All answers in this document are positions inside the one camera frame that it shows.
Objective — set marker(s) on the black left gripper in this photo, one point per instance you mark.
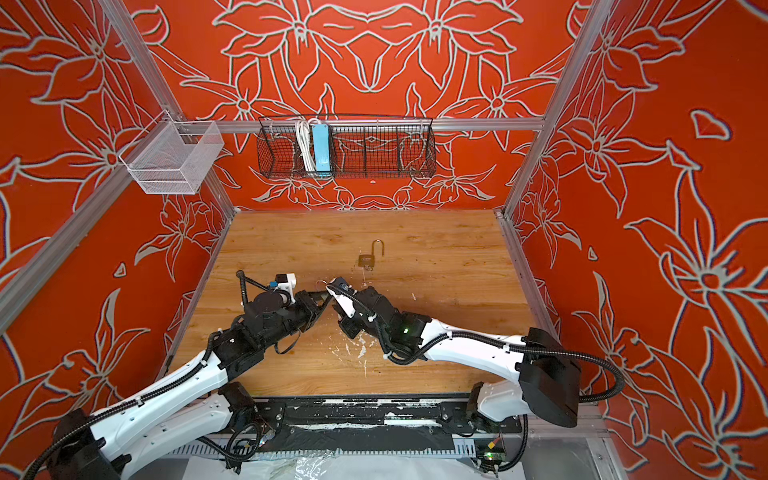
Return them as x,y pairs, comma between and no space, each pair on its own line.
307,301

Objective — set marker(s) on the white mesh basket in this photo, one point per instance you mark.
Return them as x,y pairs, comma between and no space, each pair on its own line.
171,161

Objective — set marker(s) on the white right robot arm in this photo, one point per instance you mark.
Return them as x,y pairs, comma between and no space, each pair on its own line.
536,374

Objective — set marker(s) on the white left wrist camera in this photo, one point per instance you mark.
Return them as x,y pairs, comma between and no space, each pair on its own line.
285,282

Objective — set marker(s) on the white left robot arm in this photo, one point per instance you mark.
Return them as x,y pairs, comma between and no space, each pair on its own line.
199,398

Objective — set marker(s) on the light blue box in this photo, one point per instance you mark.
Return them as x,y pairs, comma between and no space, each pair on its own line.
321,145

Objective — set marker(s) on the aluminium left side bar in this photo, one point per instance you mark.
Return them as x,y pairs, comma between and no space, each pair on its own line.
17,295

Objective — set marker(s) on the aluminium frame post left rear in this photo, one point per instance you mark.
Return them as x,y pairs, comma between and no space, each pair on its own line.
121,20

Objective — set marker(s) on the large brass padlock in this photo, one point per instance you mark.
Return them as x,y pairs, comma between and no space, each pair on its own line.
367,261

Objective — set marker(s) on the aluminium frame post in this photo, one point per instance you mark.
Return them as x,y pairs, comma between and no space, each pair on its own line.
121,20
575,64

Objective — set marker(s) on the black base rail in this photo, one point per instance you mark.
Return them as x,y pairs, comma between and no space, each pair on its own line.
420,424

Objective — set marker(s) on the black wire basket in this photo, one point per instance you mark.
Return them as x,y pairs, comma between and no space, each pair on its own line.
355,152

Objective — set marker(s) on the aluminium horizontal rear bar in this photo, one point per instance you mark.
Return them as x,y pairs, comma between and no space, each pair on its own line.
442,125

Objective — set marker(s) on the aluminium frame post right rear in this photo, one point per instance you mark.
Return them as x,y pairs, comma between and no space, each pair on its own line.
575,64

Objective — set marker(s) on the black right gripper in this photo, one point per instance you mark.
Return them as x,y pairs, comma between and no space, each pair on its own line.
344,323

